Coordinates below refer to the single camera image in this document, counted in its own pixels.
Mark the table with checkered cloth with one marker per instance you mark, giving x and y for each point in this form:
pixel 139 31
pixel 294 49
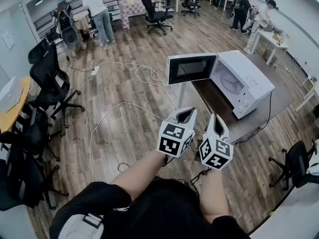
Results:
pixel 132 9

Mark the white wall notice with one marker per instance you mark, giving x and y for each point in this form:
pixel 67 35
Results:
pixel 8 40

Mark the person's black shirt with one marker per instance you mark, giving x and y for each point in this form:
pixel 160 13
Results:
pixel 162 208

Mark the grey floor fan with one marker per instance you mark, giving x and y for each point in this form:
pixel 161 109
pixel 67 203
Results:
pixel 70 35

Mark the white microwave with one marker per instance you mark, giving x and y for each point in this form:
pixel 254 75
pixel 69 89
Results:
pixel 239 61

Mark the person's left forearm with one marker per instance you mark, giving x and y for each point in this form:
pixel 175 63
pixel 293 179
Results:
pixel 142 173

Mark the white power strip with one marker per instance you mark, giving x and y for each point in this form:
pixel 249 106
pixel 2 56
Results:
pixel 95 71

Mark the white chest pack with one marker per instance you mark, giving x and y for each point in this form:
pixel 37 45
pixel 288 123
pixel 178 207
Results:
pixel 74 229

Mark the white desk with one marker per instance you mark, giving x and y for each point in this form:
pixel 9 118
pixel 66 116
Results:
pixel 294 215

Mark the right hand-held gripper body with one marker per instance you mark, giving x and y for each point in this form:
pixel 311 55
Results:
pixel 214 155

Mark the curved wooden desk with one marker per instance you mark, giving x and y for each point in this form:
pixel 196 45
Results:
pixel 12 116

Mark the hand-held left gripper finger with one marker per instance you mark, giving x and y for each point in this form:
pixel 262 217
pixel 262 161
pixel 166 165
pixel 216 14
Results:
pixel 174 115
pixel 192 121

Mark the black mesh office chair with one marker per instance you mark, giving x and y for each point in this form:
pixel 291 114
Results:
pixel 299 163
pixel 22 180
pixel 47 78
pixel 188 1
pixel 30 133
pixel 152 14

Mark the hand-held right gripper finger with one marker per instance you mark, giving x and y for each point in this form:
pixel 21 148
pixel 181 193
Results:
pixel 225 131
pixel 210 127

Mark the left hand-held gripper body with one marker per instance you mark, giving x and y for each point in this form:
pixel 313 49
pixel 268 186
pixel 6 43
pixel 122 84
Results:
pixel 172 146

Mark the person's right forearm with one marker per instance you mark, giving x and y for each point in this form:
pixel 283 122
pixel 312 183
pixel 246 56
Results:
pixel 213 195

